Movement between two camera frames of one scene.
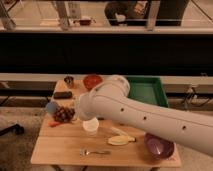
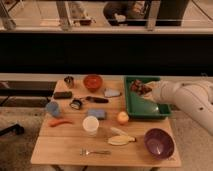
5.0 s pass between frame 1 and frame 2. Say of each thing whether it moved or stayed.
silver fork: stayed
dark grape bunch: moved
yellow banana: stayed
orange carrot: stayed
